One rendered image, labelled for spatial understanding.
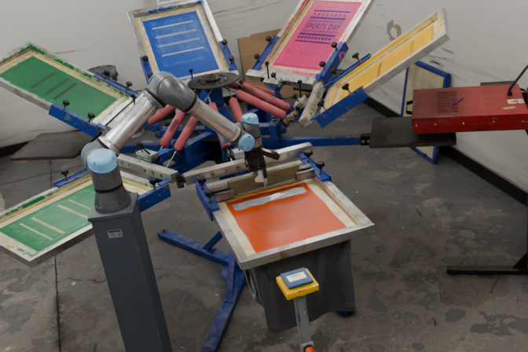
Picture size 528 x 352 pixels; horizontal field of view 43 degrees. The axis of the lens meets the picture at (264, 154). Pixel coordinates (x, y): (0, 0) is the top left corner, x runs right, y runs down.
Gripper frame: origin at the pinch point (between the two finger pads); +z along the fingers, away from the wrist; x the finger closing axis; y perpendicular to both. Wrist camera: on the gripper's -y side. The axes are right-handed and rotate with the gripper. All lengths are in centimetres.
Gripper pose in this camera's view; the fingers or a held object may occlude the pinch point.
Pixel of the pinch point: (264, 181)
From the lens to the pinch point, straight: 325.7
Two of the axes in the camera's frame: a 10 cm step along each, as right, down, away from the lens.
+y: -9.4, 2.5, -2.2
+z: 1.4, 9.1, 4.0
